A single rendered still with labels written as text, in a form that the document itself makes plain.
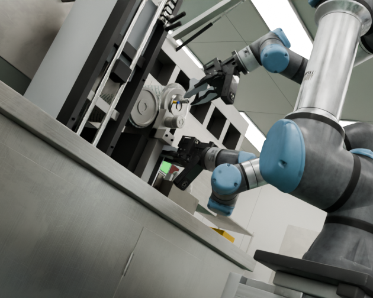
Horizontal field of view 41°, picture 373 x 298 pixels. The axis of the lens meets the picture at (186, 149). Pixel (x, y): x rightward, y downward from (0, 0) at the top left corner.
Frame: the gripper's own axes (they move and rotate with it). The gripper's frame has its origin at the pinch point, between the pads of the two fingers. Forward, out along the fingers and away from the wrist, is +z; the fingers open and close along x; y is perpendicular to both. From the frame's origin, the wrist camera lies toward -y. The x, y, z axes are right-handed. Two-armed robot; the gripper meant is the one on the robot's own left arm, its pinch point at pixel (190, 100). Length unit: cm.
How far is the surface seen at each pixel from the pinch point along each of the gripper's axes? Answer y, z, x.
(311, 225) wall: 172, 58, -449
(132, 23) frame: -5.0, -4.7, 38.8
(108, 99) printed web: 0.5, 18.9, 18.5
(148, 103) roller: -2.8, 9.3, 11.1
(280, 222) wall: 195, 93, -449
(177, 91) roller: 4.1, 2.5, 2.8
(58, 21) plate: 31, 24, 32
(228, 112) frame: 51, 7, -68
